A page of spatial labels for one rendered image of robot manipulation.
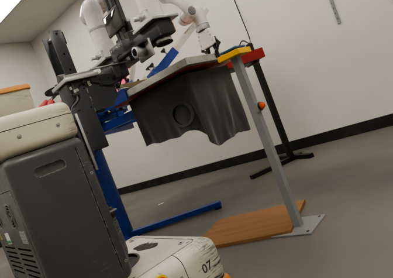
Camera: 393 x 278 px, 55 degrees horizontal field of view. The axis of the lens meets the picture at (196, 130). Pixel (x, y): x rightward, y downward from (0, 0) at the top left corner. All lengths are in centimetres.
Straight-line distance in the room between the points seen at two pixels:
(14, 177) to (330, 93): 332
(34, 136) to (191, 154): 396
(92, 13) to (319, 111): 274
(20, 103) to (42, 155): 26
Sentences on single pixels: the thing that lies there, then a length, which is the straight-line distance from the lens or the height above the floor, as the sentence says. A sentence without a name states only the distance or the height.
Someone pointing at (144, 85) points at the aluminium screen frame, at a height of 98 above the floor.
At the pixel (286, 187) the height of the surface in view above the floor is 22.
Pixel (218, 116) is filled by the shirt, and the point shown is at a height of 67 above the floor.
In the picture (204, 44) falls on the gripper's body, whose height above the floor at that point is 108.
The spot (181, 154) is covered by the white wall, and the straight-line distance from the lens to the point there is 518.
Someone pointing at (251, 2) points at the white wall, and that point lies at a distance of 430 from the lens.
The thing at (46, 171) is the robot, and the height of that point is 72.
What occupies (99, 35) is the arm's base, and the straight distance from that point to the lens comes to 197.
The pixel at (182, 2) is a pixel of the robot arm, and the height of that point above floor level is 131.
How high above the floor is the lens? 70
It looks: 1 degrees down
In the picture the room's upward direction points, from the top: 21 degrees counter-clockwise
